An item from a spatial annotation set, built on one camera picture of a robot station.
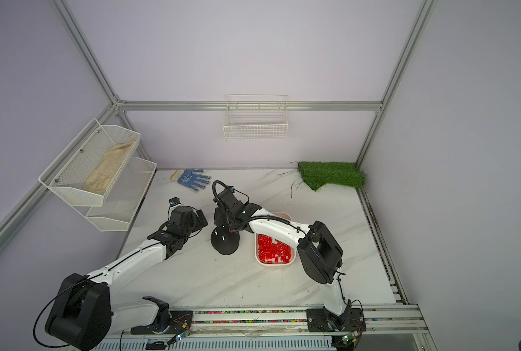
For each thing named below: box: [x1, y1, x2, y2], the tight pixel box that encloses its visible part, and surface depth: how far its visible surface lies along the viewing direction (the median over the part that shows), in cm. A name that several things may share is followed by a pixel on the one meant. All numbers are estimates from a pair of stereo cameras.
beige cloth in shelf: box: [83, 139, 137, 196], surface depth 81 cm
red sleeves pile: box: [257, 234, 292, 264], surface depth 91 cm
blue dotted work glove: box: [169, 168, 212, 192], surface depth 120 cm
